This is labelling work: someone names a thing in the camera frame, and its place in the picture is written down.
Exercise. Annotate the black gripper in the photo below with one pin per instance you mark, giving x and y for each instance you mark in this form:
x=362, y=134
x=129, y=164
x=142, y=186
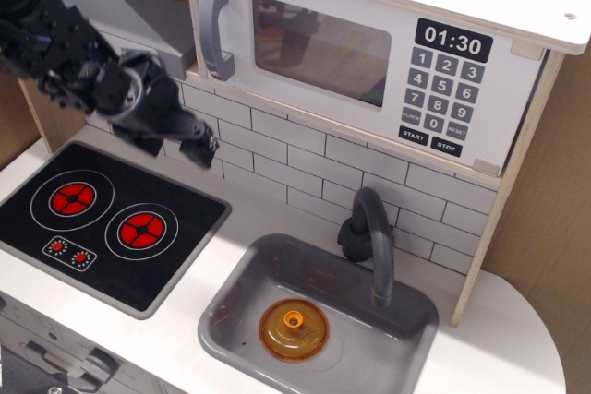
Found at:
x=140, y=100

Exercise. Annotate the white toy microwave door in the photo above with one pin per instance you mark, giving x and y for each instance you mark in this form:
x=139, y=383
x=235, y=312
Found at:
x=397, y=74

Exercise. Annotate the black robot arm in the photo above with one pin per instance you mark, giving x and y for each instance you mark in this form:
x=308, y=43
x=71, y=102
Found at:
x=53, y=43

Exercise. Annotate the white wooden microwave cabinet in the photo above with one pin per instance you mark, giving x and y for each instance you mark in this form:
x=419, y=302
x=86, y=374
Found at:
x=440, y=210

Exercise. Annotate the black toy stovetop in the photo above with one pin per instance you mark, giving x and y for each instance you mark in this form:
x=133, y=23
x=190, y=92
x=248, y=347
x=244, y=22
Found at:
x=108, y=228

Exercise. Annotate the dark grey toy faucet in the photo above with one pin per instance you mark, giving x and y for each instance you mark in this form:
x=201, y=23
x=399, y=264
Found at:
x=367, y=234

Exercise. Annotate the orange transparent pot lid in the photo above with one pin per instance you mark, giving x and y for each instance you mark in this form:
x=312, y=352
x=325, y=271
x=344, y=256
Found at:
x=293, y=330

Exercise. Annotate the grey toy sink basin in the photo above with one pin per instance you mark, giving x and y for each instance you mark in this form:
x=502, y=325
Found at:
x=371, y=349

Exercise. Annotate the grey oven door handle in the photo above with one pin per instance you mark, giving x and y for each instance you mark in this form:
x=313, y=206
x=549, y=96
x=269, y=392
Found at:
x=86, y=375

